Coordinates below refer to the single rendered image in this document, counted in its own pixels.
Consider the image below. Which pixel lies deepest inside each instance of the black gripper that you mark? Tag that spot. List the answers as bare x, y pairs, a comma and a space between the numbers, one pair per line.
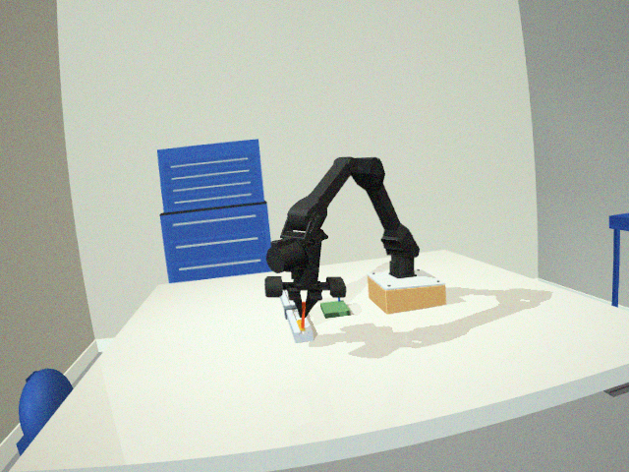
305, 279

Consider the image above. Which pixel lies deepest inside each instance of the grey slotted metal rail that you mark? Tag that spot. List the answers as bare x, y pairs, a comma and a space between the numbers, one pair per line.
291, 315

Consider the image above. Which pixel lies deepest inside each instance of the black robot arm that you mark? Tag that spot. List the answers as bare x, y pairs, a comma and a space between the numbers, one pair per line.
309, 213

